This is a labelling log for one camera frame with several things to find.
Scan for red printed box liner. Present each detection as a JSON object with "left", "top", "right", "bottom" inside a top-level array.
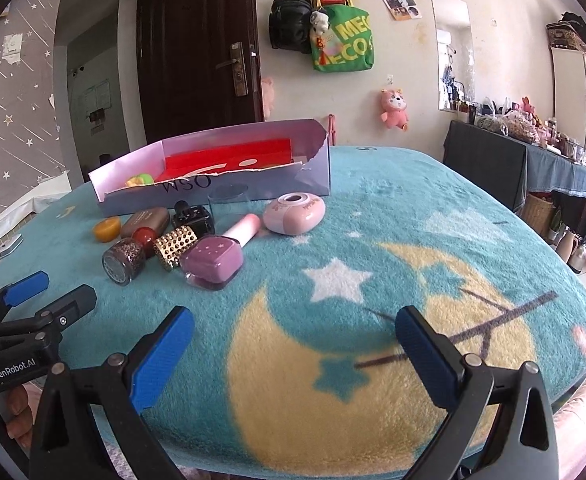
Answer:
[{"left": 154, "top": 136, "right": 294, "bottom": 183}]

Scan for green tote bag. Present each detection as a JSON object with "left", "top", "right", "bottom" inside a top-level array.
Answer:
[{"left": 309, "top": 4, "right": 375, "bottom": 74}]

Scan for clear plastic cup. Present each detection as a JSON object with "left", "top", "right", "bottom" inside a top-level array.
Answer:
[{"left": 208, "top": 183, "right": 252, "bottom": 222}]

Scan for black backpack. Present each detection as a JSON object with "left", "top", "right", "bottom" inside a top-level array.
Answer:
[{"left": 268, "top": 0, "right": 315, "bottom": 55}]

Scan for purple nail polish bottle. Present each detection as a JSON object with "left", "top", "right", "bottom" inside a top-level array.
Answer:
[{"left": 179, "top": 234, "right": 245, "bottom": 292}]

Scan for lilac cardboard box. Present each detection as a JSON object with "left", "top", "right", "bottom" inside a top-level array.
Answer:
[{"left": 88, "top": 119, "right": 332, "bottom": 218}]

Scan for person's left hand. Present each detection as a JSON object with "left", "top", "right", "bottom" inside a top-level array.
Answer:
[{"left": 0, "top": 382, "right": 40, "bottom": 456}]

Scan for table with blue cloth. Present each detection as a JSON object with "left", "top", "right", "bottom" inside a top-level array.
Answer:
[{"left": 525, "top": 135, "right": 586, "bottom": 203}]

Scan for gold studded cylinder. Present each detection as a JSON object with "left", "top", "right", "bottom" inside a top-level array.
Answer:
[{"left": 153, "top": 226, "right": 197, "bottom": 272}]

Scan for black chair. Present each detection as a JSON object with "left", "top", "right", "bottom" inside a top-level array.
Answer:
[{"left": 443, "top": 120, "right": 528, "bottom": 213}]

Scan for paper wall notice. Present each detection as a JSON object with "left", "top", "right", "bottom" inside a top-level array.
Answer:
[{"left": 86, "top": 80, "right": 111, "bottom": 111}]

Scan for pink round case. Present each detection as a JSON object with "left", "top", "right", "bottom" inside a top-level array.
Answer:
[{"left": 263, "top": 194, "right": 327, "bottom": 236}]

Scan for white plush dog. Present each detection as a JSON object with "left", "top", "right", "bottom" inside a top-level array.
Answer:
[{"left": 309, "top": 7, "right": 332, "bottom": 37}]

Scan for black bag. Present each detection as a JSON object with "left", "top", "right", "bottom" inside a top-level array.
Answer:
[{"left": 545, "top": 11, "right": 586, "bottom": 53}]

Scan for white cabinet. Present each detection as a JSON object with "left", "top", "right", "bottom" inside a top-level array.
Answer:
[{"left": 552, "top": 47, "right": 586, "bottom": 171}]

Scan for wall mirror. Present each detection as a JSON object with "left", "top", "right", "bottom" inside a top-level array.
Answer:
[{"left": 429, "top": 0, "right": 475, "bottom": 113}]

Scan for wicker basket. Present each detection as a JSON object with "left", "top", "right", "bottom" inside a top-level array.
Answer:
[{"left": 521, "top": 192, "right": 556, "bottom": 237}]

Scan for red tassel charm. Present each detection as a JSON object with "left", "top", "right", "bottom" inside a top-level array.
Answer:
[{"left": 314, "top": 35, "right": 334, "bottom": 68}]

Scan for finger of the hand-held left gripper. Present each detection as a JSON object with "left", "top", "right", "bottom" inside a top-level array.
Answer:
[
  {"left": 0, "top": 271, "right": 50, "bottom": 323},
  {"left": 0, "top": 284, "right": 97, "bottom": 356}
]

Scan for white thermos jug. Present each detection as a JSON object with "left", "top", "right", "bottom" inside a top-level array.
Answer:
[{"left": 555, "top": 225, "right": 576, "bottom": 263}]

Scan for orange jelly cup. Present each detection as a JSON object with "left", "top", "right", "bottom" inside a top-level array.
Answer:
[{"left": 93, "top": 218, "right": 122, "bottom": 243}]

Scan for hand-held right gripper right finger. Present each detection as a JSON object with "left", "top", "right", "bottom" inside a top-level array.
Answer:
[{"left": 395, "top": 305, "right": 560, "bottom": 480}]

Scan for glitter nail polish bottle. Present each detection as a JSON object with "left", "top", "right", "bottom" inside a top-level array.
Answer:
[{"left": 102, "top": 238, "right": 147, "bottom": 287}]

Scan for pale pink plush toy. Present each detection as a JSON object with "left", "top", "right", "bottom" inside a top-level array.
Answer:
[{"left": 260, "top": 76, "right": 275, "bottom": 117}]

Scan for wall photos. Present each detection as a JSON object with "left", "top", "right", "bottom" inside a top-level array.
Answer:
[{"left": 374, "top": 0, "right": 423, "bottom": 22}]

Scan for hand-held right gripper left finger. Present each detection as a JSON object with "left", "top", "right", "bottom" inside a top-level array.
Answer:
[{"left": 29, "top": 305, "right": 195, "bottom": 480}]

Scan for brown compact case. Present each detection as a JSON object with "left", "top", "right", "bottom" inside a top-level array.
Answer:
[{"left": 120, "top": 206, "right": 171, "bottom": 240}]

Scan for dark brown door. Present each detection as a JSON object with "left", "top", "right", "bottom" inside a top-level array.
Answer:
[{"left": 136, "top": 0, "right": 265, "bottom": 145}]

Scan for teal moon printed blanket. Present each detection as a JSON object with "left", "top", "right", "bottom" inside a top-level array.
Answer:
[{"left": 0, "top": 146, "right": 586, "bottom": 471}]

